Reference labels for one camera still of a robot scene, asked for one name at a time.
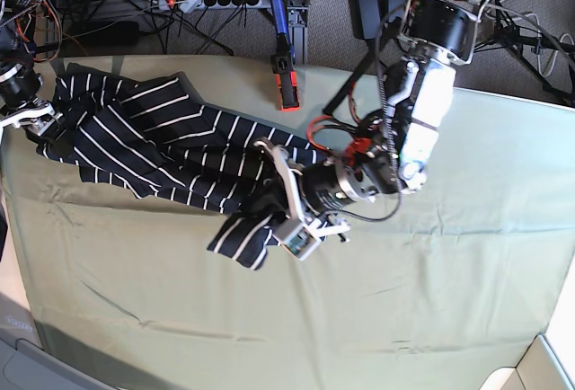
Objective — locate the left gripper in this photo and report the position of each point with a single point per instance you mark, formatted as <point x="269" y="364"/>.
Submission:
<point x="282" y="196"/>

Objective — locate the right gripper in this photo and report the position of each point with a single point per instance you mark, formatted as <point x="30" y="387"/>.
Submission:
<point x="41" y="120"/>

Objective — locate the navy white striped T-shirt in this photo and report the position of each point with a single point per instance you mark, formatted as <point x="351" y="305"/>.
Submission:
<point x="158" y="138"/>

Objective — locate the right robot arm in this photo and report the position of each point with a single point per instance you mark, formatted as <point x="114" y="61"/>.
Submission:
<point x="19" y="80"/>

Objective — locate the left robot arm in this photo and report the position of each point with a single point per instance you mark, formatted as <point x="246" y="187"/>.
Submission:
<point x="390" y="147"/>

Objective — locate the blue orange bar clamp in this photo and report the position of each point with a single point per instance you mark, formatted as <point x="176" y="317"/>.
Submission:
<point x="283" y="59"/>

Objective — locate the green table cloth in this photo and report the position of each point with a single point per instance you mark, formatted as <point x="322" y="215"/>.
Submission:
<point x="455" y="286"/>

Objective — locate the grey power strip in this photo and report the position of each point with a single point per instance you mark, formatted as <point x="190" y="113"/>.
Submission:
<point x="188" y="6"/>

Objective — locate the black power adapter left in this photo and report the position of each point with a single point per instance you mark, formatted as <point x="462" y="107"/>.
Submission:
<point x="365" y="18"/>

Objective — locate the black tripod stand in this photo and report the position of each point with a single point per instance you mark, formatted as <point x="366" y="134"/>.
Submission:
<point x="524" y="38"/>

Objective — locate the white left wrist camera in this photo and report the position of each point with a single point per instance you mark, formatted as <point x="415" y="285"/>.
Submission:
<point x="296" y="238"/>

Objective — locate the aluminium frame post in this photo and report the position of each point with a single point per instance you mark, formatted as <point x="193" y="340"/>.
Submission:
<point x="297" y="20"/>

